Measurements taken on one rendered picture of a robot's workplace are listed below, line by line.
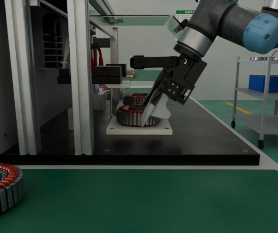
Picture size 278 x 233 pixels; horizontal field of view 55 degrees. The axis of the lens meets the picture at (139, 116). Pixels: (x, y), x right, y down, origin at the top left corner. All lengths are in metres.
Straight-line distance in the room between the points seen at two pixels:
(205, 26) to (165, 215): 0.43
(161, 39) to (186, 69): 5.36
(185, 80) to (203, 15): 0.15
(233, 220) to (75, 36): 0.36
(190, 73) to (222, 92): 5.66
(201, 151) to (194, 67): 0.22
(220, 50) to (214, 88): 0.84
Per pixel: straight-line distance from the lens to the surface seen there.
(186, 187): 0.43
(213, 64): 6.19
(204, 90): 6.19
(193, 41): 0.64
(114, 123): 0.67
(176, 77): 0.63
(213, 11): 0.64
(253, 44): 0.61
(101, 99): 0.88
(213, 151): 0.52
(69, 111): 0.66
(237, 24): 0.62
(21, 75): 0.51
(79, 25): 0.48
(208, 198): 0.40
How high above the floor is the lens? 0.94
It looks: 12 degrees down
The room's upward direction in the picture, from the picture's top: straight up
